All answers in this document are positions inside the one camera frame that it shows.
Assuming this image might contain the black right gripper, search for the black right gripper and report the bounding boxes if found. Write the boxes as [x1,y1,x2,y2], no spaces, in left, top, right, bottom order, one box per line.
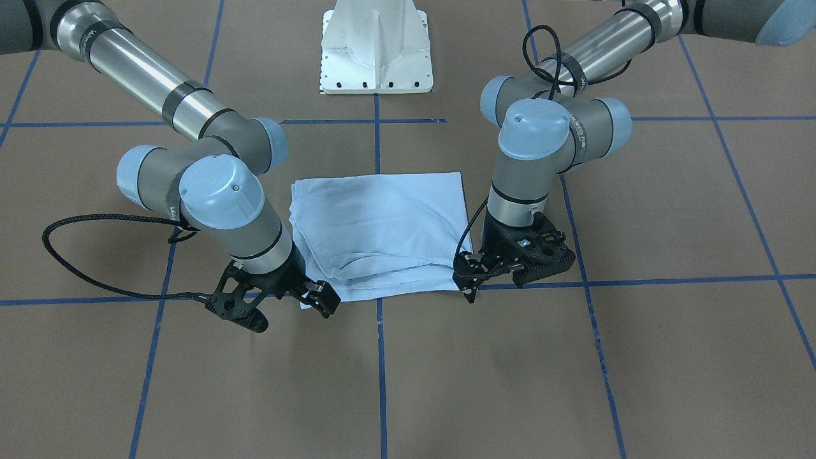
[206,246,319,332]

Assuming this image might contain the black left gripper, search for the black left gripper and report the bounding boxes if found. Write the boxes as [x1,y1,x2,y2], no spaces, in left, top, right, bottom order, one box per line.
[480,211,576,288]

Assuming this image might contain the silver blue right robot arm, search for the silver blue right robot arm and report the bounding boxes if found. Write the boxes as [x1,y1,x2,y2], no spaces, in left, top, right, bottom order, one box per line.
[2,1,339,332]

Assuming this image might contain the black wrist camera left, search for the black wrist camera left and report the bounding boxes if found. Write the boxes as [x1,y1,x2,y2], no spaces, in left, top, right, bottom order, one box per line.
[453,252,488,290]

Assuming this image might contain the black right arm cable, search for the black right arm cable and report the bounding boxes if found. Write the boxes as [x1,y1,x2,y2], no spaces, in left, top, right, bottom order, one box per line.
[41,214,214,302]

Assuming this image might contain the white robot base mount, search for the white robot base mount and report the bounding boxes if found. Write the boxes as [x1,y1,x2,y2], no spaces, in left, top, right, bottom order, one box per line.
[319,1,434,95]

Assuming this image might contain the light blue t-shirt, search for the light blue t-shirt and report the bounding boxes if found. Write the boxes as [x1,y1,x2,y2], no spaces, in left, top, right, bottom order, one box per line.
[289,171,472,302]

